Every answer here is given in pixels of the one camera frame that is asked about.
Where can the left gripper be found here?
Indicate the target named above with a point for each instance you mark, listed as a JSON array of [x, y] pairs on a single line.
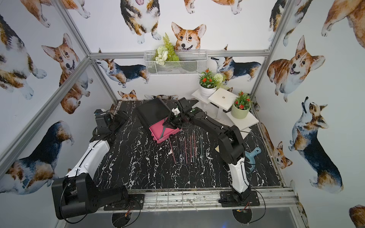
[[114, 119]]

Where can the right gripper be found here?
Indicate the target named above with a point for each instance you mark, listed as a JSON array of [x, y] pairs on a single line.
[[170, 122]]

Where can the green pencil angled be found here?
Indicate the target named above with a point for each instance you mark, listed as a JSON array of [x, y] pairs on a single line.
[[162, 134]]

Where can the black drawer cabinet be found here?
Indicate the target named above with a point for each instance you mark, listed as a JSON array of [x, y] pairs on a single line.
[[151, 112]]

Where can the pink top drawer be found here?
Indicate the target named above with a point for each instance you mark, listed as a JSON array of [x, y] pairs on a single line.
[[160, 133]]

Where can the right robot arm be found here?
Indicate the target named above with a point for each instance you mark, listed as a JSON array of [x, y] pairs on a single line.
[[230, 143]]

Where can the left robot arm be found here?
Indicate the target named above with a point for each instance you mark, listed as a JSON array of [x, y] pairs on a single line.
[[76, 194]]

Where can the red pencil with eraser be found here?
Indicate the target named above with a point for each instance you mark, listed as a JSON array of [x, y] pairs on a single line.
[[195, 145]]

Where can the green pencil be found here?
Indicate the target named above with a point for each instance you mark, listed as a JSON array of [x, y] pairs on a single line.
[[201, 150]]

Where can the white pot red flowers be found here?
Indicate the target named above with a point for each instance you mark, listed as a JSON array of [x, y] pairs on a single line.
[[210, 82]]

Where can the white tiered display stand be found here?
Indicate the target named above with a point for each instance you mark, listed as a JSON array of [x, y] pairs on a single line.
[[218, 107]]

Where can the dark blue pencil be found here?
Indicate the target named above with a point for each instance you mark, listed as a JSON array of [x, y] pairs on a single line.
[[191, 148]]

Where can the green pot red flowers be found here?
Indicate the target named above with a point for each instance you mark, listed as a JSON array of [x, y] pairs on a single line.
[[241, 105]]

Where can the green fern white flowers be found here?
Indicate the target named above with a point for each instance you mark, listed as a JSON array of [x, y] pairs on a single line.
[[166, 52]]

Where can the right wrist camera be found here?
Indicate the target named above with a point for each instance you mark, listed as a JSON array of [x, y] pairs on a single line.
[[176, 111]]

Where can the white wire wall basket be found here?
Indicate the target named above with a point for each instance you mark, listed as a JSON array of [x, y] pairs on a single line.
[[186, 63]]

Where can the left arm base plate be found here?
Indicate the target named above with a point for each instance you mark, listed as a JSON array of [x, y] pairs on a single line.
[[134, 202]]

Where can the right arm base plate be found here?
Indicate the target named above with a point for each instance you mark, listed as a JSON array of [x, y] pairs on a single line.
[[234, 199]]

